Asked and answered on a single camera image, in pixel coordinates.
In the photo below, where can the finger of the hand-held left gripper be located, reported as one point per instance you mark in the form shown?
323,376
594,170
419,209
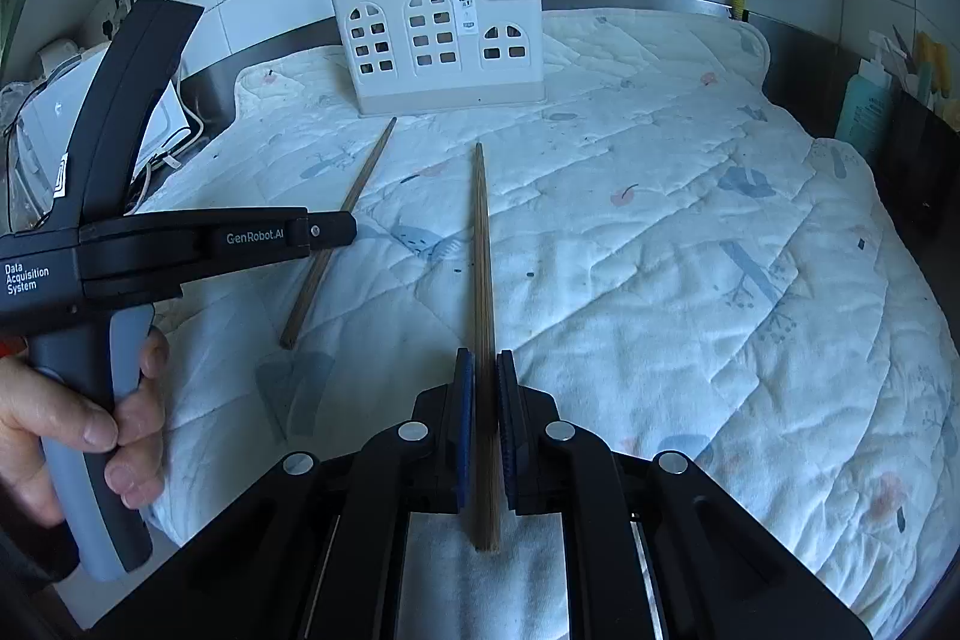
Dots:
330,231

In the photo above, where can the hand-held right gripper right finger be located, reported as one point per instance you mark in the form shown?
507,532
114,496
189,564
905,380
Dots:
508,430

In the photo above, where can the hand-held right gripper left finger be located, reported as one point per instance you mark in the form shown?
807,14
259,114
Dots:
463,430

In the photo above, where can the brown wooden chopstick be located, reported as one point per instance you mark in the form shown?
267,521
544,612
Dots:
367,171
484,280

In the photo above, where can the white plastic chopstick holder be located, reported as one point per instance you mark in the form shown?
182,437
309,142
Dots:
442,96

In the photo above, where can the person's left hand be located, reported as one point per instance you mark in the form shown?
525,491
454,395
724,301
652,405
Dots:
30,430

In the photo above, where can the white quilted printed mat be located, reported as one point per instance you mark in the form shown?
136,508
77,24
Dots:
637,272

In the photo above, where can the teal pump bottle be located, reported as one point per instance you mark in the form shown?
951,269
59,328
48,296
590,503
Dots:
862,115

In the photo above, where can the wall socket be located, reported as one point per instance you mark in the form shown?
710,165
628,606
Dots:
118,14

